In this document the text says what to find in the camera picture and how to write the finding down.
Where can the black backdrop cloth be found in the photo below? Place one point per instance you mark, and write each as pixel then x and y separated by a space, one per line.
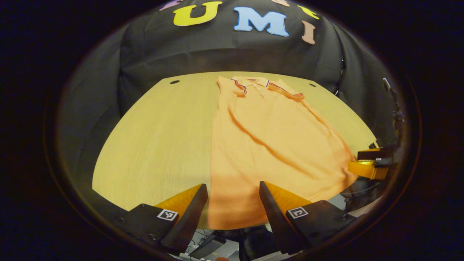
pixel 203 50

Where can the orange T-shirt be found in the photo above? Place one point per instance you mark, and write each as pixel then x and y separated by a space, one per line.
pixel 268 145

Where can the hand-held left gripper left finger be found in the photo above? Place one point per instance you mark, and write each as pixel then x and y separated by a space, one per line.
pixel 186 221

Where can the dark grey box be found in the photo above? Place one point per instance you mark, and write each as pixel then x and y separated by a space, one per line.
pixel 206 246

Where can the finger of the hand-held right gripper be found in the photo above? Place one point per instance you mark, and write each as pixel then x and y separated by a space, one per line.
pixel 371 154
pixel 366 168

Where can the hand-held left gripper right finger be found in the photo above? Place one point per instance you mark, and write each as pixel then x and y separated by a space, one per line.
pixel 275 221

